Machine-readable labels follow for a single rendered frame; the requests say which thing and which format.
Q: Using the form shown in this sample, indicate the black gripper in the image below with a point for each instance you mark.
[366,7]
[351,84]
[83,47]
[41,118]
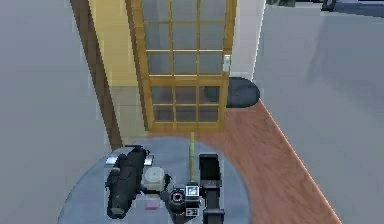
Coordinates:
[177,198]

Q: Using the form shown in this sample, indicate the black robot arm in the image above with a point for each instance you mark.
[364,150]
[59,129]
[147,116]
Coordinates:
[209,186]

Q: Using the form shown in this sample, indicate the ivory candle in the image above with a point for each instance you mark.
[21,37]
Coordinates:
[154,179]

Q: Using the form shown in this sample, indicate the small pink flat object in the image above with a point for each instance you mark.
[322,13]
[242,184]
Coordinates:
[151,205]

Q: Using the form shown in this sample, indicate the thin yellow-green stick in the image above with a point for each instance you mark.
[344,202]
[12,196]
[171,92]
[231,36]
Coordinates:
[192,156]

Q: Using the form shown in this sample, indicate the silver flat object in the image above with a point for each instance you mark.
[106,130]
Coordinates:
[112,160]

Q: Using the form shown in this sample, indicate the wooden glass-paned door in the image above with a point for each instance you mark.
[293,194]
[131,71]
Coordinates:
[185,80]

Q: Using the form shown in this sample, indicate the dark grey round cushion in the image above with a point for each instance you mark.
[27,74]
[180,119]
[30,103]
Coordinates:
[242,93]

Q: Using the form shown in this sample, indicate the brown wooden door frame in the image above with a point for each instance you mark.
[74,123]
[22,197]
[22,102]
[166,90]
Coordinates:
[100,83]

